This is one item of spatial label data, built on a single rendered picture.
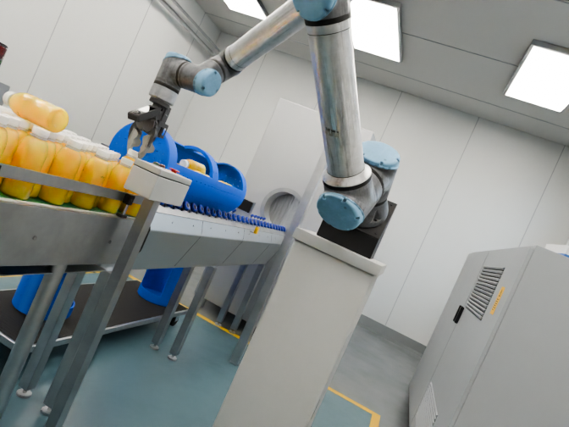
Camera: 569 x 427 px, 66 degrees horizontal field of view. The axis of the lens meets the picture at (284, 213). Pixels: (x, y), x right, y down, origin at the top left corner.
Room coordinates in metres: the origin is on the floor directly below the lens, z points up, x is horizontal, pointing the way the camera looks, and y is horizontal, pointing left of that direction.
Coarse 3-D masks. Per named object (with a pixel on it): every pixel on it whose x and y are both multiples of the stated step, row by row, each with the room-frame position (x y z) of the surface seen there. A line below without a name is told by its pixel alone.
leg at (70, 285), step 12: (72, 276) 1.77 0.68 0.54; (60, 288) 1.78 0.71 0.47; (72, 288) 1.77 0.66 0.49; (60, 300) 1.77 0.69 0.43; (72, 300) 1.80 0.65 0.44; (60, 312) 1.77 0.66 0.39; (48, 324) 1.77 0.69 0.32; (60, 324) 1.80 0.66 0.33; (48, 336) 1.77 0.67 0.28; (36, 348) 1.78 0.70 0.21; (48, 348) 1.79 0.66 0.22; (36, 360) 1.77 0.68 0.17; (24, 372) 1.78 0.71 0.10; (36, 372) 1.78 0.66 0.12; (24, 384) 1.77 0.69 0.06; (36, 384) 1.81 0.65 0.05; (24, 396) 1.77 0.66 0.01
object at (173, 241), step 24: (168, 216) 1.90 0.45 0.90; (168, 240) 1.97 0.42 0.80; (192, 240) 2.17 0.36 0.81; (216, 240) 2.42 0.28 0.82; (240, 240) 2.76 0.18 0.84; (264, 240) 3.21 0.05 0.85; (144, 264) 1.96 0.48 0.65; (168, 264) 2.17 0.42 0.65; (192, 264) 2.42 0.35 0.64; (216, 264) 2.74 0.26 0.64; (240, 264) 3.15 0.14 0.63
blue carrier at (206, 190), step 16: (128, 128) 1.76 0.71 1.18; (112, 144) 1.77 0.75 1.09; (160, 144) 1.73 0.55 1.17; (176, 144) 2.09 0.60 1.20; (144, 160) 1.73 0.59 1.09; (160, 160) 1.71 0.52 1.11; (176, 160) 1.76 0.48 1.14; (208, 160) 2.10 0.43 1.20; (192, 176) 1.91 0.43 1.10; (224, 176) 2.57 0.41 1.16; (240, 176) 2.49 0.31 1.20; (192, 192) 1.99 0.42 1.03; (208, 192) 2.11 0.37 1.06; (224, 192) 2.26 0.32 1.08; (240, 192) 2.46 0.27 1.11; (224, 208) 2.43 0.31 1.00
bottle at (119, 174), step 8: (120, 168) 1.41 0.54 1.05; (128, 168) 1.43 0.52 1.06; (112, 176) 1.41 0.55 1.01; (120, 176) 1.41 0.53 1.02; (112, 184) 1.41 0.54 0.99; (120, 184) 1.41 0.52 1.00; (104, 200) 1.41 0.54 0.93; (112, 200) 1.41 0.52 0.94; (104, 208) 1.41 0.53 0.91; (112, 208) 1.42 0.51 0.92
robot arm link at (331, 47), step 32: (320, 0) 1.01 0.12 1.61; (320, 32) 1.07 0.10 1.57; (320, 64) 1.12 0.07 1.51; (352, 64) 1.14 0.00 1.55; (320, 96) 1.18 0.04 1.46; (352, 96) 1.17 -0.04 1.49; (352, 128) 1.21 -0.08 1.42; (352, 160) 1.26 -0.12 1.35; (352, 192) 1.30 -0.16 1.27; (352, 224) 1.33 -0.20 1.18
